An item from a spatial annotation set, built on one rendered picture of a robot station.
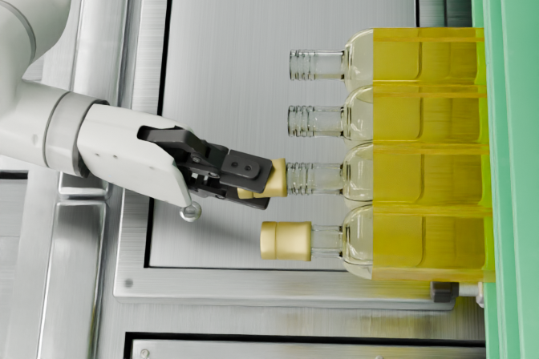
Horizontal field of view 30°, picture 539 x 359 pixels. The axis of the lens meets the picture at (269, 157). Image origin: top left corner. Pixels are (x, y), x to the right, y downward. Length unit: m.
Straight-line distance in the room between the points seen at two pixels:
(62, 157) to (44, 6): 0.14
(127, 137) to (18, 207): 0.27
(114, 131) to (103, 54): 0.26
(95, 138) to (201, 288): 0.21
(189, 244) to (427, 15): 0.36
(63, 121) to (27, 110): 0.04
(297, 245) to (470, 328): 0.23
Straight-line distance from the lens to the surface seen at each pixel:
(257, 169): 0.88
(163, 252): 1.03
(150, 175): 0.89
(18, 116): 0.93
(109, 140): 0.89
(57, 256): 1.06
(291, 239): 0.87
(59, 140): 0.92
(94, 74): 1.13
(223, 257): 1.02
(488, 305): 0.91
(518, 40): 0.82
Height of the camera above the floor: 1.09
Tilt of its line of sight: 4 degrees up
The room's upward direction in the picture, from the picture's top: 89 degrees counter-clockwise
